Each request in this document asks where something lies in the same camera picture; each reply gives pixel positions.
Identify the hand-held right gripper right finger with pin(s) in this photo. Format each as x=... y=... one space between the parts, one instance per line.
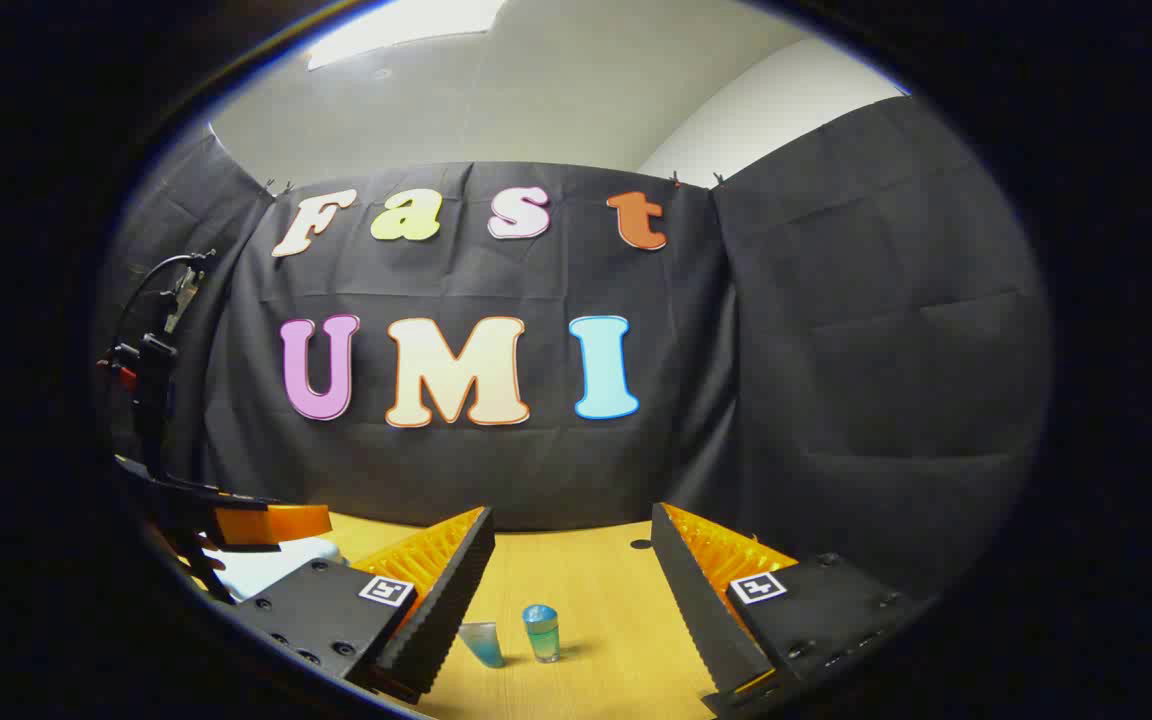
x=691 y=600

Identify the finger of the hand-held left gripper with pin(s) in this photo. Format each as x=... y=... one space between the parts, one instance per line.
x=276 y=523

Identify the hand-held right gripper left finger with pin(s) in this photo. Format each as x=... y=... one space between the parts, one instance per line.
x=441 y=600

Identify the pale blue suitcase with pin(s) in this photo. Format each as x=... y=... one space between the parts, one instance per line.
x=271 y=568

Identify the clear blue tube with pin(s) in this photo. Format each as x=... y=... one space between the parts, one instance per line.
x=483 y=645

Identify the small bottle with blue cap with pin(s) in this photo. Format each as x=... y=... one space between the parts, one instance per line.
x=541 y=635

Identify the black backdrop cloth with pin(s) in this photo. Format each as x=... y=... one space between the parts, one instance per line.
x=816 y=350

